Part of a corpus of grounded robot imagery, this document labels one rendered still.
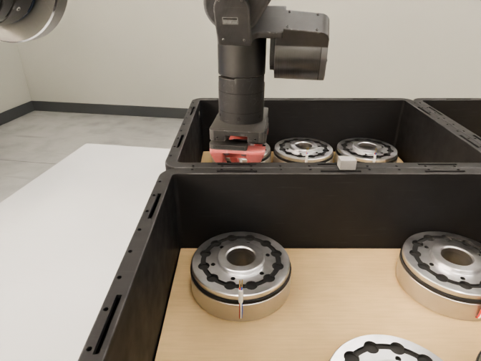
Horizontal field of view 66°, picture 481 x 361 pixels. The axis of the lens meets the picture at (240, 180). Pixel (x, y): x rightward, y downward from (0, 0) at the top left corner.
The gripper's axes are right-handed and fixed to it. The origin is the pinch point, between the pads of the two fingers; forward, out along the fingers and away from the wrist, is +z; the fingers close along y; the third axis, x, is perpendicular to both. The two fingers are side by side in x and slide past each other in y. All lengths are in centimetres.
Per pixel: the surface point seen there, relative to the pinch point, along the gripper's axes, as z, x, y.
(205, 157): 4.3, 8.4, 16.4
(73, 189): 18, 41, 24
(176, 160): -5.9, 6.8, -7.0
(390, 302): 3.8, -17.2, -16.8
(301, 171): -6.0, -7.7, -8.3
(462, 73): 37, -146, 276
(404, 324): 3.8, -17.8, -19.5
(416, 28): 5, -105, 279
